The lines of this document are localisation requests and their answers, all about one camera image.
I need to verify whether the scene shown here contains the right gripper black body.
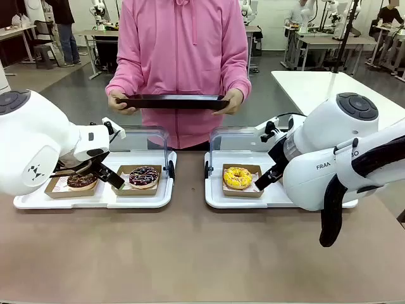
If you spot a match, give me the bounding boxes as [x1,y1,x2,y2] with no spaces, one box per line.
[267,134,290,171]

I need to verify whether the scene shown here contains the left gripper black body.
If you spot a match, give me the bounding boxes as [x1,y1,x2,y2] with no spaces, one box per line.
[90,151,111,169]

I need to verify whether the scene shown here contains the black serving tray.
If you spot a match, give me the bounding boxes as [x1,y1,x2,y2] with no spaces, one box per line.
[115,94,230,111]

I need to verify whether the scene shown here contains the person's right forearm pink sleeve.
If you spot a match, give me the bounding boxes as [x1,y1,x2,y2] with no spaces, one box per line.
[105,60,145,98]

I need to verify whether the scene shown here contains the person's left forearm pink sleeve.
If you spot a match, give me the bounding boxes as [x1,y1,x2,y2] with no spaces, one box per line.
[220,60,252,96]

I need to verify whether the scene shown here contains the chocolate donut orange sprinkles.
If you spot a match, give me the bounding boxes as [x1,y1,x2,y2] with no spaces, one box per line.
[66,172,99,191]

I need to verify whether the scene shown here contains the brown cardboard donut tray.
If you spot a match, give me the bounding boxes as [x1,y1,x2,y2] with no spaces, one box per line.
[44,172,99,200]
[221,163,264,199]
[111,164,163,196]

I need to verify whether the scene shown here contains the yellow glazed sprinkled donut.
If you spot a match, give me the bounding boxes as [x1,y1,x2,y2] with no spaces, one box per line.
[223,167,253,190]

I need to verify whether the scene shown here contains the chocolate donut colourful sprinkles drizzle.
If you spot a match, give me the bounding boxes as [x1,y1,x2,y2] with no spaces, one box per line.
[128,166,160,190]

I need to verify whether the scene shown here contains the standing person in jeans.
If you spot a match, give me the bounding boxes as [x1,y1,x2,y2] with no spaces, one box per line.
[44,0,82,68]

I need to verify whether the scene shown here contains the person torso pink hoodie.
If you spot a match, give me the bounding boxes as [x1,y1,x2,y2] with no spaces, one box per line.
[105,0,252,150]

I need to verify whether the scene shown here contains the seated person white shirt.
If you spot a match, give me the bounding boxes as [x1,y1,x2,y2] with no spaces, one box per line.
[284,0,313,29]

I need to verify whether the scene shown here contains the seated person black top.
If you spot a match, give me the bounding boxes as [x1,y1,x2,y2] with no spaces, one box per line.
[376,0,405,39]

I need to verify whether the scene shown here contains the person's right hand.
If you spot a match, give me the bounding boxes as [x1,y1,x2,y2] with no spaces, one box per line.
[108,91,137,116]

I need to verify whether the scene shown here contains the person's left hand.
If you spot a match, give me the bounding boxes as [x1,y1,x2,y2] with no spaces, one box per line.
[212,89,246,116]

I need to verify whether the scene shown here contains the white display case base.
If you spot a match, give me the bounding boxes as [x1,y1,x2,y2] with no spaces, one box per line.
[13,150,177,210]
[204,151,359,210]

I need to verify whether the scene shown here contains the clear plastic dome lid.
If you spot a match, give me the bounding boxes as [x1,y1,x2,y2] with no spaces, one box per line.
[109,125,172,186]
[208,125,276,156]

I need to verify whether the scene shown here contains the white side table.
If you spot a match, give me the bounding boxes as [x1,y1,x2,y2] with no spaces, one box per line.
[271,70,405,118]

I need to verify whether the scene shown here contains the grey plastic stool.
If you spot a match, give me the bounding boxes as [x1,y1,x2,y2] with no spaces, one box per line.
[32,44,61,70]

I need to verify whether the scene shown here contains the grey background work table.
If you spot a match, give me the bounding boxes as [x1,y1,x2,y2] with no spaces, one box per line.
[74,28,120,80]
[296,35,377,75]

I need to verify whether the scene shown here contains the black tripod pole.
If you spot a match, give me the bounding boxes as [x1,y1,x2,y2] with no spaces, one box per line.
[332,0,362,74]

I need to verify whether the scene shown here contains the white background desk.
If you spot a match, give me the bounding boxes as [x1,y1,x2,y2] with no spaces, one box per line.
[0,25,37,77]

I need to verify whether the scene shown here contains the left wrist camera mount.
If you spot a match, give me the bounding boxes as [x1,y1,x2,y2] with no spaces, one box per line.
[101,117,127,141]

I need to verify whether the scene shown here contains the black cable sleeve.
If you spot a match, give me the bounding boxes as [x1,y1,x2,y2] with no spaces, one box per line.
[318,135,405,248]

